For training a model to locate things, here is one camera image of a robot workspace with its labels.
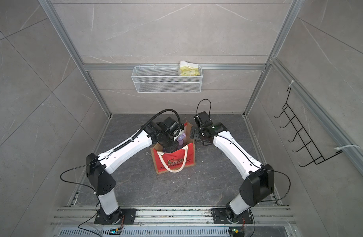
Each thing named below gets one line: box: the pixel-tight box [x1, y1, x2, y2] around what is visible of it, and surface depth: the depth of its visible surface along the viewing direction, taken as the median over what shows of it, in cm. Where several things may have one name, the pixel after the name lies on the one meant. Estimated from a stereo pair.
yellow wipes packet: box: [179, 60, 200, 77], surface depth 87 cm
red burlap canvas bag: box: [149, 121, 196, 175], surface depth 76 cm
